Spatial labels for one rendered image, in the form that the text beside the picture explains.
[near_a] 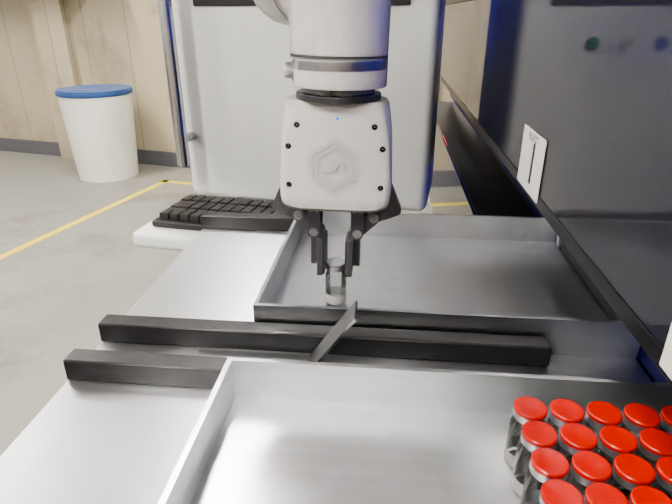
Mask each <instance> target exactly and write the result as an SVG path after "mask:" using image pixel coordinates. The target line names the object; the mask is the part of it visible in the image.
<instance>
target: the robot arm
mask: <svg viewBox="0 0 672 504"><path fill-rule="evenodd" d="M253 1H254V2H255V4H256V5H257V7H258V8H259V9H260V10H261V11H262V12H263V13H264V14H265V15H266V16H267V17H269V18H270V19H271V20H273V21H275V22H278V23H281V24H284V25H289V31H290V57H291V58H293V59H292V61H291V62H285V63H284V76H285V78H291V79H292V81H293V82H294V87H298V88H303V89H299V90H297V91H296V94H295V95H291V96H289V97H287V100H286V105H285V111H284V119H283V129H282V143H281V171H280V187H279V190H278V192H277V194H276V197H275V199H274V201H273V204H272V206H273V208H274V209H275V210H277V211H279V212H281V213H283V214H285V215H288V216H291V217H293V218H294V219H295V220H296V221H297V222H298V223H299V224H300V225H301V226H302V227H303V228H304V229H305V230H306V231H307V234H308V236H309V237H311V263H312V264H317V275H323V274H325V270H326V260H327V254H328V230H326V228H325V225H324V224H323V211H330V212H351V225H350V226H349V230H348V231H347V235H346V240H345V271H344V275H346V277H352V271H353V266H359V265H360V248H361V239H362V237H363V235H364V234H365V233H367V232H368V231H369V230H370V229H371V228H372V227H374V226H375V225H376V224H377V223H378V222H380V221H384V220H387V219H390V218H393V217H395V216H398V215H400V213H401V205H400V202H399V200H398V197H397V194H396V192H395V189H394V187H393V184H392V121H391V111H390V104H389V100H388V98H386V97H384V96H381V92H380V91H377V90H375V89H381V88H384V87H386V86H387V73H388V51H389V32H390V13H391V0H253Z"/></svg>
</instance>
